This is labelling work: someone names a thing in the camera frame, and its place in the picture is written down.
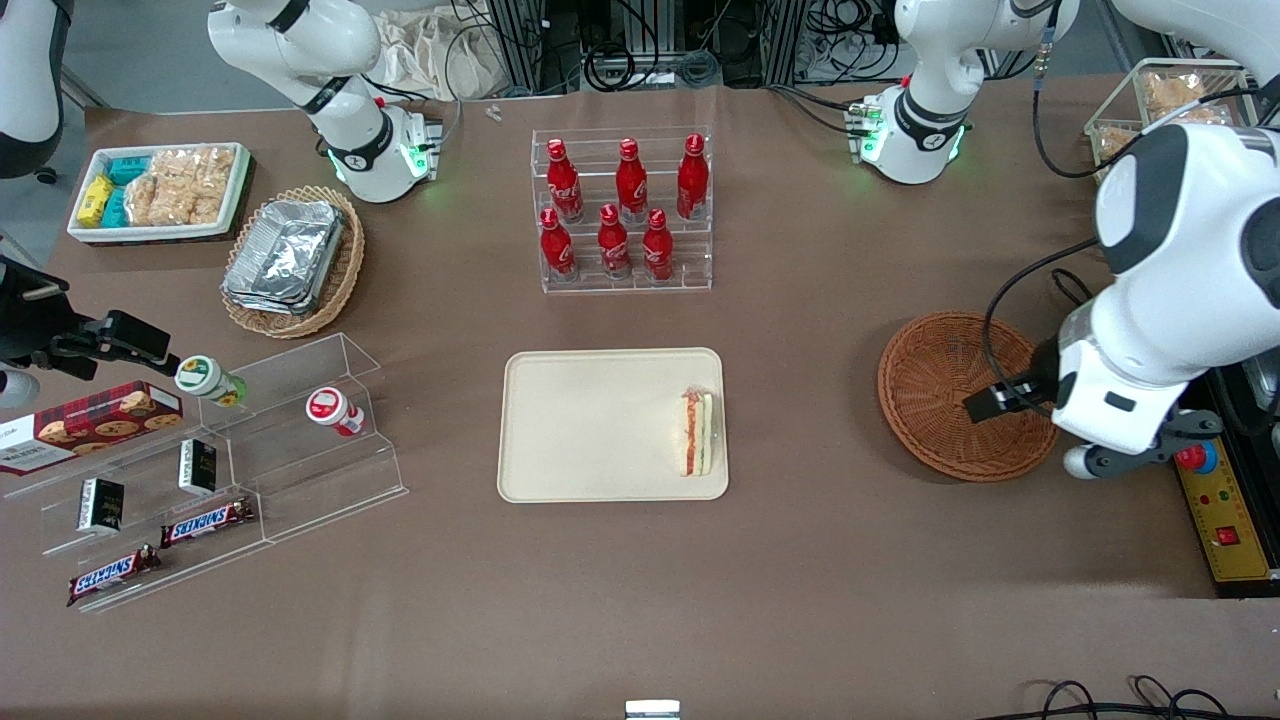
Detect white snack tray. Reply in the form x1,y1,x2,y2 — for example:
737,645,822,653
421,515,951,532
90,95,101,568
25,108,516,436
67,142,251,244

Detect aluminium frame post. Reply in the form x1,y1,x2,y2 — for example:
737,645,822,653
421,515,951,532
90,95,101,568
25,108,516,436
488,0,549,98

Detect long black arm cable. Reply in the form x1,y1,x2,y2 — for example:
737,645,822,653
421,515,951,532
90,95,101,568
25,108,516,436
1030,25,1263,182

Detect red lid drink cup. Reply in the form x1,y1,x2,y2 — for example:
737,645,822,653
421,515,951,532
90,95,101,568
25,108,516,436
305,387,367,439

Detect black control box yellow panel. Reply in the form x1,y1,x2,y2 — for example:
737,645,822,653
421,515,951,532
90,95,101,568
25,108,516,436
1170,438,1280,599

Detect triangle sandwich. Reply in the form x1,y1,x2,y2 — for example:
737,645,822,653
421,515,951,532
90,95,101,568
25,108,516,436
680,390,716,478

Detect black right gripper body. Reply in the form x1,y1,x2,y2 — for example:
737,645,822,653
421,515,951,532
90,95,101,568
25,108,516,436
0,258,76,371

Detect green lid drink cup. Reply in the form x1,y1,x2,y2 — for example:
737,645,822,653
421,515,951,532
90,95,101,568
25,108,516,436
175,355,249,409

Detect small black box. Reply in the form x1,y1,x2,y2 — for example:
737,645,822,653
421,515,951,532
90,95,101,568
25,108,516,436
178,438,219,498
77,478,127,535

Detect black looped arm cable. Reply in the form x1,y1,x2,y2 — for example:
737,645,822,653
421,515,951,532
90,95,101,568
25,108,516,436
982,235,1103,397

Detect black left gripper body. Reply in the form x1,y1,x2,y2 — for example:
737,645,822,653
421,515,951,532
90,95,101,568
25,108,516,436
1028,338,1063,406

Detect red cola bottle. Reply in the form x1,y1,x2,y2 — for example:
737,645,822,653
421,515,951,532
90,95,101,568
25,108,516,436
642,207,675,283
546,138,585,224
598,203,633,281
677,133,711,222
540,207,578,283
615,138,649,224

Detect clear acrylic snack box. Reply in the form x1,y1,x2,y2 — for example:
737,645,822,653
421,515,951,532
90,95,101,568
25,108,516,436
1085,58,1263,167

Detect round brown wicker basket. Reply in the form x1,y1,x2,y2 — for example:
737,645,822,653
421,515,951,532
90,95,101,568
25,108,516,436
877,311,1061,483

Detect beige cloth bag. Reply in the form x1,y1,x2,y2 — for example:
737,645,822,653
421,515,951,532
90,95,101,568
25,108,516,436
382,8,513,103

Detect clear acrylic bottle rack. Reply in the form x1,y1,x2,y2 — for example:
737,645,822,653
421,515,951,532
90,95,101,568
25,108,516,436
530,125,714,294

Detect rice cracker bag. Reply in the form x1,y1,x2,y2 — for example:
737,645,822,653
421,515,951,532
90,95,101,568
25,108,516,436
150,146,237,226
125,170,197,227

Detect cream rectangular tray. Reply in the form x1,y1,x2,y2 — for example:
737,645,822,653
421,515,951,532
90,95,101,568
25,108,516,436
497,347,729,504

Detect yellow snack packet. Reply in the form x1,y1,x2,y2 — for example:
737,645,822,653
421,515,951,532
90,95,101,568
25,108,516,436
77,175,117,227

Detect background cable bundle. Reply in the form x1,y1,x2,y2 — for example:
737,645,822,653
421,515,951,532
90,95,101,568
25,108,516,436
575,30,726,93

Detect silver foil container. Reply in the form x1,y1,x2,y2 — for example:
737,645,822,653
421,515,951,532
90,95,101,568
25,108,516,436
222,268,331,317
228,200,347,303

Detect dark plaid box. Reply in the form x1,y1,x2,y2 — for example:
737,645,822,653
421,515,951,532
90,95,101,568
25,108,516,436
80,158,258,250

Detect black left base cables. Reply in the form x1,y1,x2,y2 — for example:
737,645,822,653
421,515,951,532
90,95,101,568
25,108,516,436
765,84,873,137

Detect clear acrylic step stand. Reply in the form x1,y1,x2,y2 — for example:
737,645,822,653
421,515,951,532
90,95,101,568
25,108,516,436
0,400,271,613
197,333,409,547

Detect Snickers bar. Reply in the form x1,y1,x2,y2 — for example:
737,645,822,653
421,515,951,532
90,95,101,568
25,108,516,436
67,545,164,609
160,497,257,550

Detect black right base cable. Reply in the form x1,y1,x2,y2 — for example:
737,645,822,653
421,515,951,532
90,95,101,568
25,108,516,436
358,72,463,133

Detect black table edge cables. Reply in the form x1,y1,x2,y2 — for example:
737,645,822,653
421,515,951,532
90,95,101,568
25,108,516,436
1000,675,1280,720

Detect oval light wicker basket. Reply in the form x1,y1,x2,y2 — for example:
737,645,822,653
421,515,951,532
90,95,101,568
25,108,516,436
220,185,366,339

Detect red plaid cookie box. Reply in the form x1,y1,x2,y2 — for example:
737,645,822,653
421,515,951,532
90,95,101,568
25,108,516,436
0,380,185,477

